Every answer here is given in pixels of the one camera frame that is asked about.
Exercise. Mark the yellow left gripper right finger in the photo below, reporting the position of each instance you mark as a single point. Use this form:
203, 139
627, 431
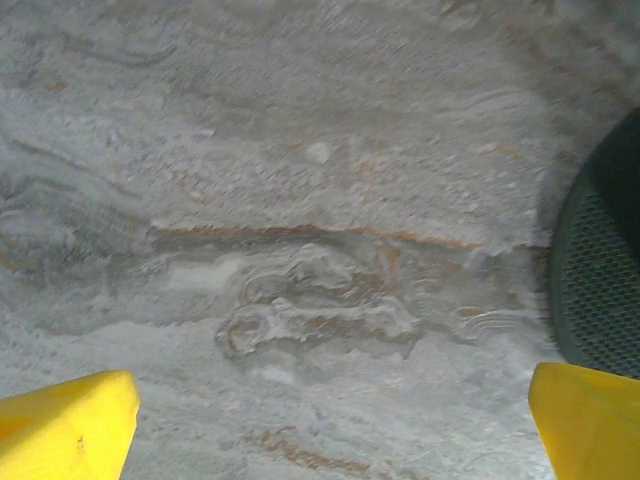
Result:
590, 430

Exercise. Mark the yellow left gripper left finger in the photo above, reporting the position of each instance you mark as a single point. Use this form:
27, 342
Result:
60, 430

